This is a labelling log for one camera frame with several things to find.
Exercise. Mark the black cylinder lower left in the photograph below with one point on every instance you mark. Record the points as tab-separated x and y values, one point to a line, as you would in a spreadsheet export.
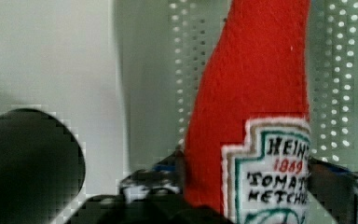
42	167

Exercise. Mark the green perforated strainer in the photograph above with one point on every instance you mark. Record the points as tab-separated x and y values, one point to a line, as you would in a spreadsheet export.
164	48

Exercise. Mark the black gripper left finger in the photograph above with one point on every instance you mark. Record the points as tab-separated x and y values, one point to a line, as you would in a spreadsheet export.
166	175

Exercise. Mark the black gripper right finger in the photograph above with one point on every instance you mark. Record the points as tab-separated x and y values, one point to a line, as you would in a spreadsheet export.
336	189

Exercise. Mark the red felt ketchup bottle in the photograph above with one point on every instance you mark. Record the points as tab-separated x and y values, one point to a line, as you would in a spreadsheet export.
248	140

